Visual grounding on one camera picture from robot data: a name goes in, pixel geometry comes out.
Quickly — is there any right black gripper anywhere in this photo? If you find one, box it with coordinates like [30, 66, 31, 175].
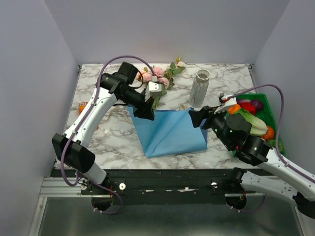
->
[188, 104, 233, 149]

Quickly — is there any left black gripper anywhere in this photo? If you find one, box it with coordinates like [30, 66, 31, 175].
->
[119, 88, 155, 121]

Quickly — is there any blue wrapping paper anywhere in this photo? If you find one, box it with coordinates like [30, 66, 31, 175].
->
[128, 107, 208, 158]

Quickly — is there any pink flower bouquet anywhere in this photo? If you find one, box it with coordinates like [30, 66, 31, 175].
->
[135, 66, 171, 110]

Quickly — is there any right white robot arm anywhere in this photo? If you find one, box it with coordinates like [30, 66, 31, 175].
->
[189, 106, 315, 218]

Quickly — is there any white ceramic vase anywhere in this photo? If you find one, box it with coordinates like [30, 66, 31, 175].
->
[189, 69, 210, 108]

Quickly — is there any orange pepper toy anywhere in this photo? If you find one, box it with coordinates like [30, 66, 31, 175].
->
[228, 104, 241, 115]

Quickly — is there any red pepper toy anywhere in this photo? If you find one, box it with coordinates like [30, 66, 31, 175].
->
[240, 102, 256, 116]

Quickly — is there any green lettuce toy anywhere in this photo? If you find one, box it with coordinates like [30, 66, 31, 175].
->
[235, 109, 268, 136]

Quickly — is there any purple onion toy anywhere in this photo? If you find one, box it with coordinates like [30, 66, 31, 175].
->
[250, 99, 264, 112]

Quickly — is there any orange packet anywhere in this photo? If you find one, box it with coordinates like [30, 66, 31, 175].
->
[78, 102, 88, 115]

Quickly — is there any green plastic basket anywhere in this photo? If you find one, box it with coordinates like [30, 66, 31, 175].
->
[236, 93, 278, 140]

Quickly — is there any orange pumpkin toy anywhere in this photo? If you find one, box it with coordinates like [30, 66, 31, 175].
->
[261, 126, 275, 141]

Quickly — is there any green pepper toy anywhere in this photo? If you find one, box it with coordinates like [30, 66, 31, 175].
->
[267, 139, 285, 154]

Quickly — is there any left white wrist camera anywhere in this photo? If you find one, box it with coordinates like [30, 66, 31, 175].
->
[145, 82, 162, 100]

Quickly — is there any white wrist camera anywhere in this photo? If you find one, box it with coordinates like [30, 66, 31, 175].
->
[214, 91, 237, 114]
[145, 82, 162, 100]

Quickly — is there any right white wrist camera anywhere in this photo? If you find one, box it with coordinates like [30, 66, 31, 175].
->
[214, 91, 237, 114]

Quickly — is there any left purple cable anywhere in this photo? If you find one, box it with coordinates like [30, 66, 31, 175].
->
[60, 55, 158, 215]

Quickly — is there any aluminium rail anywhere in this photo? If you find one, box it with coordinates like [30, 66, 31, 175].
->
[27, 177, 84, 236]

